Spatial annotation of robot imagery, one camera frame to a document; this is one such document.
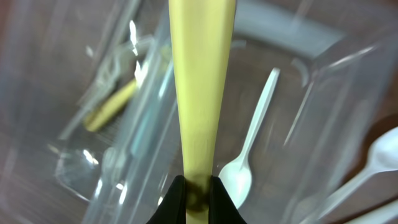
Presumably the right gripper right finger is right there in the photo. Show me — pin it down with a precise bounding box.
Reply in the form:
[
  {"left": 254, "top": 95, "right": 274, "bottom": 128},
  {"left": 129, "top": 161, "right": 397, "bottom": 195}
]
[{"left": 208, "top": 176, "right": 246, "bottom": 224}]

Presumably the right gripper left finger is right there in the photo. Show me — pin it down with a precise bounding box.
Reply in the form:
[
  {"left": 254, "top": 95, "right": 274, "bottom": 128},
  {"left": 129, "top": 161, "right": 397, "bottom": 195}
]
[{"left": 147, "top": 175, "right": 186, "bottom": 224}]

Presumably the white spoon bowl down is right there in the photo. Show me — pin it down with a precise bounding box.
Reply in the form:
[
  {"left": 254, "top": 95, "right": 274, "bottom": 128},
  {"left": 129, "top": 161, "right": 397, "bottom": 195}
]
[{"left": 218, "top": 68, "right": 280, "bottom": 209}]

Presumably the yellow plastic fork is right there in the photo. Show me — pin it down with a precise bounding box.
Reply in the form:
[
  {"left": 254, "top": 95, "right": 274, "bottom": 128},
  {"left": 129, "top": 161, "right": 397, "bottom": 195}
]
[{"left": 83, "top": 43, "right": 174, "bottom": 133}]

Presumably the wide white plastic spoon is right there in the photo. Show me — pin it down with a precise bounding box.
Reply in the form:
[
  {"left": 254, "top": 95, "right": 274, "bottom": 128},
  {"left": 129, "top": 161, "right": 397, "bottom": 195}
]
[{"left": 343, "top": 200, "right": 397, "bottom": 224}]

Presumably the yellow plastic spoon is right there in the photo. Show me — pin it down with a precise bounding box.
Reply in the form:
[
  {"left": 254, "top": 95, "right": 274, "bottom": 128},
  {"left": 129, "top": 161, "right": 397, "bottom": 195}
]
[{"left": 169, "top": 0, "right": 236, "bottom": 223}]

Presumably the left clear plastic container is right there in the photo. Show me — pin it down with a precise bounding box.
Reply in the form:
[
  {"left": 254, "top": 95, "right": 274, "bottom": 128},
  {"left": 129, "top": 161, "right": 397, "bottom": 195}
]
[{"left": 1, "top": 0, "right": 165, "bottom": 223}]

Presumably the clear plastic container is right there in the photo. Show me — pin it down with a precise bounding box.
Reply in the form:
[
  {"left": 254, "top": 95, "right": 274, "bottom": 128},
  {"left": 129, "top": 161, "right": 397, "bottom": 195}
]
[
  {"left": 83, "top": 1, "right": 397, "bottom": 223},
  {"left": 1, "top": 0, "right": 165, "bottom": 223}
]

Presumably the right clear plastic container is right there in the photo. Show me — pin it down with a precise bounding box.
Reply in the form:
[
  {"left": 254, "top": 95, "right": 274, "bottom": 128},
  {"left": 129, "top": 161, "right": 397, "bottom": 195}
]
[{"left": 83, "top": 1, "right": 397, "bottom": 223}]

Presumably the cream plastic spoon leftmost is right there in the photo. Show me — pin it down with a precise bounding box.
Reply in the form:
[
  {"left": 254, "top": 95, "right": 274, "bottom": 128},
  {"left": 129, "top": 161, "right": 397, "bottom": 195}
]
[{"left": 301, "top": 128, "right": 397, "bottom": 223}]

